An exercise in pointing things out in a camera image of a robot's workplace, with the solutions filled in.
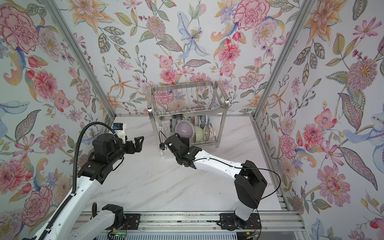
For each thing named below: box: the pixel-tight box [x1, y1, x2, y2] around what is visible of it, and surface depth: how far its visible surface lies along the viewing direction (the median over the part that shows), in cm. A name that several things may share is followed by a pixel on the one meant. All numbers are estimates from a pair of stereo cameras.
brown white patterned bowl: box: [203, 124, 216, 142], surface depth 105 cm
